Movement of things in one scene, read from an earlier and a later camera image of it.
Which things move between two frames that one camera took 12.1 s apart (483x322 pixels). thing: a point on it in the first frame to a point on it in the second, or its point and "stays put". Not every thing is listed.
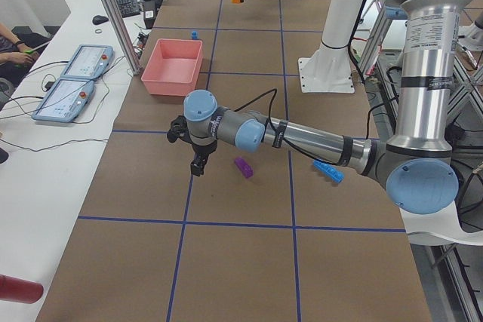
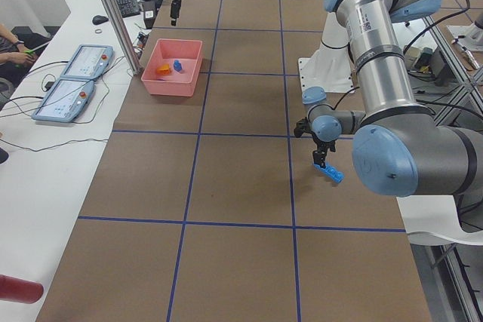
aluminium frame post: x=118 y=13 stays put
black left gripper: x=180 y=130 to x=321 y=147
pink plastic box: x=173 y=67 stays put
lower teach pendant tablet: x=64 y=100 stays put
